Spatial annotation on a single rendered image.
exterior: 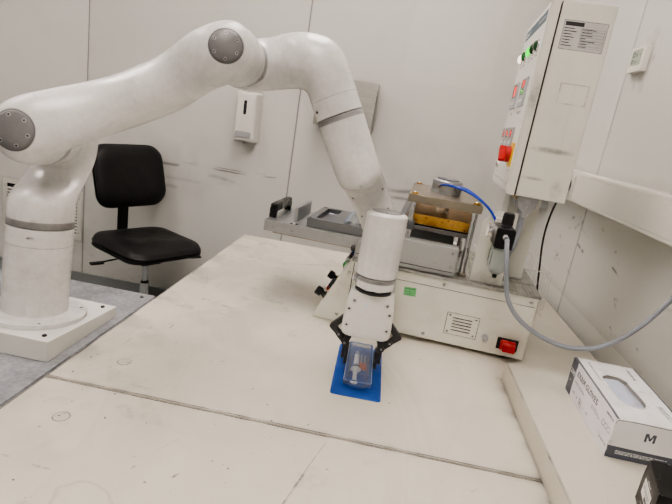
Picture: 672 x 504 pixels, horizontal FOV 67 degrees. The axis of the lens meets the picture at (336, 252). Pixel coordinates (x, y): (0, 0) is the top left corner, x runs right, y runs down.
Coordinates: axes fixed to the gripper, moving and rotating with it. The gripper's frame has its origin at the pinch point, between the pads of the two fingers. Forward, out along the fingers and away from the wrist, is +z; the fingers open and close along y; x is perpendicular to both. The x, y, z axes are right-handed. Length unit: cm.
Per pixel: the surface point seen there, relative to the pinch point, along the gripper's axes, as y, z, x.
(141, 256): -108, 31, 127
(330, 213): -15, -20, 50
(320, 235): -15.2, -17.2, 30.3
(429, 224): 11.8, -25.5, 28.3
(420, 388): 13.3, 3.3, -2.7
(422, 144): 17, -41, 180
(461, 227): 19.6, -26.2, 27.5
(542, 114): 30, -55, 20
